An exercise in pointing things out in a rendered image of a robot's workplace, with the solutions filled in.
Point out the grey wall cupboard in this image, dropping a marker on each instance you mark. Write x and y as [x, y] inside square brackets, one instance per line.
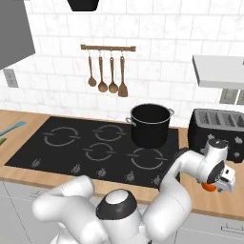
[12, 28]

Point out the green corn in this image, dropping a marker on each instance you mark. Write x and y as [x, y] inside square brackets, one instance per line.
[2, 140]

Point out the wooden utensil rail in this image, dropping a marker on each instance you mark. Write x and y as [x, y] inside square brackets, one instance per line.
[108, 48]

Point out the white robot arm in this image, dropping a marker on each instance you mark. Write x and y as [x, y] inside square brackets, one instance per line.
[171, 203]

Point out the black and silver toaster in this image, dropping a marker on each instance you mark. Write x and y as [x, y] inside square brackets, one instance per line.
[206, 133]

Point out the orange squash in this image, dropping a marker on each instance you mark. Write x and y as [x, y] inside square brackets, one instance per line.
[208, 187]

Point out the large wooden spoon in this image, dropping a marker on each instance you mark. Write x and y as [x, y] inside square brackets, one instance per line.
[102, 84]
[112, 85]

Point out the grey drawer front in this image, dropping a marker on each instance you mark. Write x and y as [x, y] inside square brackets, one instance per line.
[19, 209]
[219, 230]

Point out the black cooking pot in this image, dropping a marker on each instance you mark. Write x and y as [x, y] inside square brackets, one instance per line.
[150, 127]

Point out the wooden hanging spatula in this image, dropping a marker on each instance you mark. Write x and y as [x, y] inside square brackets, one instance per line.
[122, 89]

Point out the blue spatula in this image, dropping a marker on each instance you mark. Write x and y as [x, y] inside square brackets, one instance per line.
[12, 127]

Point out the grey double wall socket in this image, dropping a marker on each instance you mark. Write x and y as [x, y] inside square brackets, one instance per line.
[232, 96]

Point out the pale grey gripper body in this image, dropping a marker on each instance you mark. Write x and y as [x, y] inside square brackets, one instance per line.
[228, 185]

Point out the black range hood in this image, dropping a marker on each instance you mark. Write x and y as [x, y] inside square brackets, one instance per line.
[83, 4]

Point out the small wooden spoon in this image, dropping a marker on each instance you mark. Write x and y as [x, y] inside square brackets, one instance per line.
[91, 79]

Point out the black glass hob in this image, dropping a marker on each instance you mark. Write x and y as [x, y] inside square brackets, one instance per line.
[95, 149]

